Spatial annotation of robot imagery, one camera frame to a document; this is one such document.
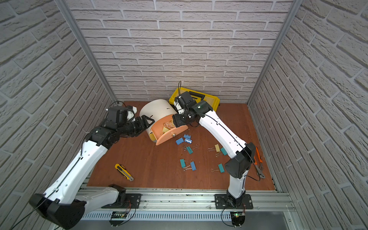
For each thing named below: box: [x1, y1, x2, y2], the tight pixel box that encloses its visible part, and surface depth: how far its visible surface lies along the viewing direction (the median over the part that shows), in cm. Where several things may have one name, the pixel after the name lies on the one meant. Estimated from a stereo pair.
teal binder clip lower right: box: [210, 162, 225, 173], surface depth 86 cm
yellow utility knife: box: [114, 163, 135, 182], surface depth 85 cm
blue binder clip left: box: [175, 137, 185, 146], surface depth 97 cm
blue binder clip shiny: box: [184, 138, 193, 145], surface depth 98 cm
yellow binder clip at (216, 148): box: [207, 143, 221, 153], surface depth 95 cm
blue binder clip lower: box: [183, 159, 197, 172], surface depth 87 cm
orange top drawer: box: [150, 114, 189, 146], surface depth 79 cm
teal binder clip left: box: [179, 158, 187, 169], surface depth 88 cm
